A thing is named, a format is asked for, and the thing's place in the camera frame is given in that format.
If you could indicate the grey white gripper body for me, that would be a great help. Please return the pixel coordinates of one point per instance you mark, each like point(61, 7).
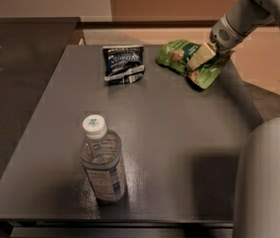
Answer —
point(225, 37)

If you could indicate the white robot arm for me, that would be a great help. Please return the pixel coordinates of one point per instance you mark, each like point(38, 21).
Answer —
point(256, 212)

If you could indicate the dark blue snack bag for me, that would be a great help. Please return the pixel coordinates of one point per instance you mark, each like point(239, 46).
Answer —
point(123, 64)

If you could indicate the green rice chip bag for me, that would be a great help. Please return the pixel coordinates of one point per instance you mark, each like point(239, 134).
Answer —
point(176, 54)

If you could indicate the clear plastic water bottle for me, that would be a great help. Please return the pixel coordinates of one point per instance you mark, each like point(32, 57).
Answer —
point(102, 160)

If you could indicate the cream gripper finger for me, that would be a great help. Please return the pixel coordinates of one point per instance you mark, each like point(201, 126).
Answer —
point(206, 52)

